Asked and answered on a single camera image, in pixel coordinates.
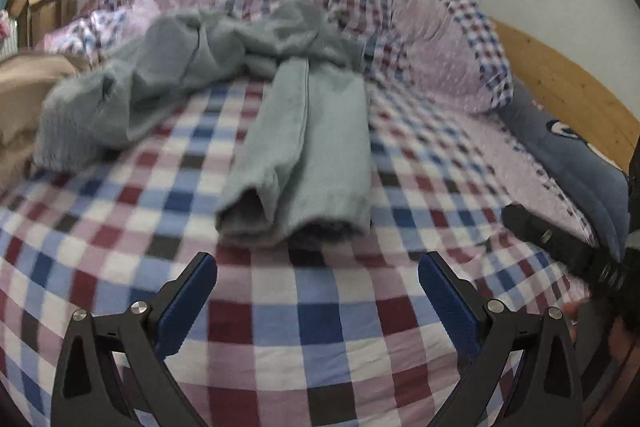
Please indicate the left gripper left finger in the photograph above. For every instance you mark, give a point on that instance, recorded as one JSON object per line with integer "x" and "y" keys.
{"x": 87, "y": 388}

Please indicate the plaid checkered bed sheet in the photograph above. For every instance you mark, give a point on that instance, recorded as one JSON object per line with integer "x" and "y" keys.
{"x": 341, "y": 335}

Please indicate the blue grey plush pillow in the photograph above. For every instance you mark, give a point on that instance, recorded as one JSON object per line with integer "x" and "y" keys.
{"x": 596, "y": 186}

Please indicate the cardboard boxes pile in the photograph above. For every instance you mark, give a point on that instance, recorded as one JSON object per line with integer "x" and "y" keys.
{"x": 36, "y": 18}

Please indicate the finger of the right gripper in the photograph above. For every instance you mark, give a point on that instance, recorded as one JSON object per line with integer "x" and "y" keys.
{"x": 580, "y": 259}

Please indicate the beige khaki garment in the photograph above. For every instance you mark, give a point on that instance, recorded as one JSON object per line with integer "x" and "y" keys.
{"x": 26, "y": 79}

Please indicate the purple polka dot pillow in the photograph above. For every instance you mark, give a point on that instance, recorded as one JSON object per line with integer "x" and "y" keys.
{"x": 455, "y": 57}

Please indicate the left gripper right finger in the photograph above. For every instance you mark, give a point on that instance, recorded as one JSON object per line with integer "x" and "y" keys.
{"x": 546, "y": 389}

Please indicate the wooden headboard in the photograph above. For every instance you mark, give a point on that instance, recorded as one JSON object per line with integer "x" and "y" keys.
{"x": 571, "y": 94}

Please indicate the person right hand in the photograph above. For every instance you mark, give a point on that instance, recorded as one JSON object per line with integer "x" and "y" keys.
{"x": 623, "y": 346}

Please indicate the grey green sweatshirt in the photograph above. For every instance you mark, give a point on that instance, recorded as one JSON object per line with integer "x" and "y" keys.
{"x": 303, "y": 171}

